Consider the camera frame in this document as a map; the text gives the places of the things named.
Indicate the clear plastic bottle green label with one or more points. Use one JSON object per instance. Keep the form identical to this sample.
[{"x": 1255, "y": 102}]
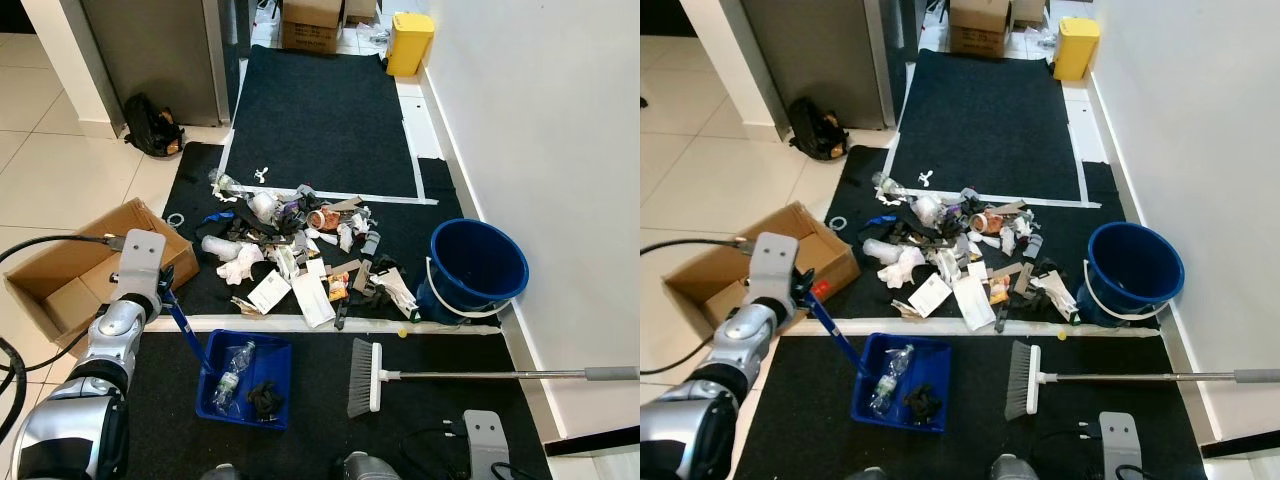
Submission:
[
  {"x": 235, "y": 372},
  {"x": 892, "y": 378}
]

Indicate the blue plastic dustpan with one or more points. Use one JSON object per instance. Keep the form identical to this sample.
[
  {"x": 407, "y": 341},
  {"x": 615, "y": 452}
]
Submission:
[
  {"x": 272, "y": 355},
  {"x": 932, "y": 360}
]

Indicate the black cloth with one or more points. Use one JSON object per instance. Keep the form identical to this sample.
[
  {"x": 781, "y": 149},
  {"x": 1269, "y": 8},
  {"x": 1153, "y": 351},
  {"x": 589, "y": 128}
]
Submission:
[
  {"x": 922, "y": 403},
  {"x": 266, "y": 400}
]

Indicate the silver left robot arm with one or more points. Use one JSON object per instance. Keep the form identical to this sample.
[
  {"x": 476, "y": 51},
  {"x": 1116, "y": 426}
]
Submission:
[
  {"x": 110, "y": 335},
  {"x": 745, "y": 335}
]

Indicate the white crumpled tissue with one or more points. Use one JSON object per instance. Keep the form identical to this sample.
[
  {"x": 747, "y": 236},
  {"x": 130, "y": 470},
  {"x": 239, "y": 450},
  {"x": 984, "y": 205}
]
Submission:
[
  {"x": 905, "y": 268},
  {"x": 240, "y": 265}
]

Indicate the open brown cardboard box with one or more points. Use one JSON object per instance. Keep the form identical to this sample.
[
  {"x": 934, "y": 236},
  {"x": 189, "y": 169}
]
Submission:
[
  {"x": 720, "y": 285},
  {"x": 60, "y": 280}
]

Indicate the blue plastic scrap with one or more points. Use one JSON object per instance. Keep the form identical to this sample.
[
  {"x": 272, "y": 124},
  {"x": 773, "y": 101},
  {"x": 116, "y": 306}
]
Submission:
[
  {"x": 884, "y": 222},
  {"x": 222, "y": 218}
]

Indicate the white paper card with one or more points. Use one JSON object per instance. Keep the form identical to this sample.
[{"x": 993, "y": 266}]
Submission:
[
  {"x": 931, "y": 296},
  {"x": 269, "y": 292}
]

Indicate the crushed clear plastic bottle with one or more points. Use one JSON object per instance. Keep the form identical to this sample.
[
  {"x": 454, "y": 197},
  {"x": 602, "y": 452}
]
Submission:
[
  {"x": 890, "y": 188},
  {"x": 227, "y": 185}
]

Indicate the dark mat under rubbish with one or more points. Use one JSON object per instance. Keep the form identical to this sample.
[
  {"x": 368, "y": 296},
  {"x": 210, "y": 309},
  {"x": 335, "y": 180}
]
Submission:
[
  {"x": 197, "y": 170},
  {"x": 862, "y": 175}
]

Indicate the white round plastic lid cup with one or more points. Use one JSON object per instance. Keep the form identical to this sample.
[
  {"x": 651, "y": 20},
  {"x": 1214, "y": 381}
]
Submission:
[
  {"x": 927, "y": 209},
  {"x": 264, "y": 206}
]

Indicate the small white plastic piece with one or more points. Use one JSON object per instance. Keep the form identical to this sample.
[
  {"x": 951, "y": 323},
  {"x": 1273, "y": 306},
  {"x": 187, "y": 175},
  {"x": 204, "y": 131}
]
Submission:
[
  {"x": 262, "y": 175},
  {"x": 927, "y": 179}
]

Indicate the white paper envelope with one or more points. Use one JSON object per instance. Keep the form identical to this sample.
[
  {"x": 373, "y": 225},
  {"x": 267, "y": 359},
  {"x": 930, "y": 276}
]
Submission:
[
  {"x": 975, "y": 303},
  {"x": 313, "y": 300}
]

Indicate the black backpack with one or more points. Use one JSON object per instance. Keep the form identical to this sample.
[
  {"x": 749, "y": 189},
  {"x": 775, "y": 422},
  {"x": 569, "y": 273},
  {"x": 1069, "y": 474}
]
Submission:
[
  {"x": 818, "y": 128},
  {"x": 153, "y": 125}
]

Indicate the orange paper cup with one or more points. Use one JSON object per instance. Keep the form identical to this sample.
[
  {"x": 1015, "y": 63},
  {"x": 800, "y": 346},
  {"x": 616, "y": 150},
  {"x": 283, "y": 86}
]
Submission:
[
  {"x": 988, "y": 221},
  {"x": 323, "y": 218}
]

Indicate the orange snack packet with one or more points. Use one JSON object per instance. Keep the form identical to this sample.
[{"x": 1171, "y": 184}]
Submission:
[
  {"x": 998, "y": 290},
  {"x": 338, "y": 286}
]

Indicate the white crumpled paper wad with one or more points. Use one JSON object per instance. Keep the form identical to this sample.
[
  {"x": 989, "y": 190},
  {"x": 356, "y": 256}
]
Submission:
[
  {"x": 1010, "y": 239},
  {"x": 346, "y": 237}
]

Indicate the dark mat with white border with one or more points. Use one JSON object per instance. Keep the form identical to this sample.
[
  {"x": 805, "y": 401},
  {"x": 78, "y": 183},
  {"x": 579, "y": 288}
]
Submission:
[
  {"x": 985, "y": 120},
  {"x": 320, "y": 115}
]

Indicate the grey metal door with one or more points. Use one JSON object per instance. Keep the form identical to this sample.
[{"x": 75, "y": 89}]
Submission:
[
  {"x": 160, "y": 55},
  {"x": 820, "y": 55}
]

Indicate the grey robot leg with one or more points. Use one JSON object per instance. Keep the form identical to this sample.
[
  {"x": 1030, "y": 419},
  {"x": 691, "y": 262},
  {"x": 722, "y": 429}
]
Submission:
[
  {"x": 1018, "y": 470},
  {"x": 370, "y": 468}
]

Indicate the closed brown cardboard box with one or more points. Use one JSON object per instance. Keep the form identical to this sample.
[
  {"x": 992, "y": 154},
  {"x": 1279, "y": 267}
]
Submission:
[
  {"x": 312, "y": 25},
  {"x": 978, "y": 28}
]

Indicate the large plain dark mat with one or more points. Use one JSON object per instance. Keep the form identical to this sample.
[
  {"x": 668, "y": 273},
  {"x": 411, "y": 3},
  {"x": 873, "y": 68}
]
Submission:
[
  {"x": 450, "y": 395},
  {"x": 1100, "y": 398}
]

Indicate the blue plastic bucket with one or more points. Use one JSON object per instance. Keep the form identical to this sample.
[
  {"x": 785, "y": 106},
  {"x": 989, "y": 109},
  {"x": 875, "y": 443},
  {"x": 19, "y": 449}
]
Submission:
[
  {"x": 480, "y": 265},
  {"x": 1135, "y": 265}
]

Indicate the small brown cardboard box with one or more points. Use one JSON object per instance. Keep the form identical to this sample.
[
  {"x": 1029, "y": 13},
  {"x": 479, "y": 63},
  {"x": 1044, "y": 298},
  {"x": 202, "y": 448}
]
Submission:
[
  {"x": 1028, "y": 10},
  {"x": 362, "y": 10}
]

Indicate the yellow plastic bin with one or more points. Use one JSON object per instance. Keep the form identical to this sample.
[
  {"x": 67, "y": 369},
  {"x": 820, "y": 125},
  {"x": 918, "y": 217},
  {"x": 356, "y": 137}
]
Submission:
[
  {"x": 410, "y": 43},
  {"x": 1076, "y": 48}
]

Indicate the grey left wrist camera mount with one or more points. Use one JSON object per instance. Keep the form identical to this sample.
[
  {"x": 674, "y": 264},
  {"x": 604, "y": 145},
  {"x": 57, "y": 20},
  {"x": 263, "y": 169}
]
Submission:
[
  {"x": 775, "y": 265},
  {"x": 140, "y": 262}
]

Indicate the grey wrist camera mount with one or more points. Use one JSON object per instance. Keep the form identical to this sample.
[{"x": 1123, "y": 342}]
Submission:
[
  {"x": 488, "y": 445},
  {"x": 1122, "y": 445},
  {"x": 140, "y": 262},
  {"x": 775, "y": 265}
]

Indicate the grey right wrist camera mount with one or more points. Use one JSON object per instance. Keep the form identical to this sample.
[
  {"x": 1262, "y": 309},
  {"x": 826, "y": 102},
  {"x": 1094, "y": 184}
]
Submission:
[
  {"x": 488, "y": 445},
  {"x": 1122, "y": 445}
]

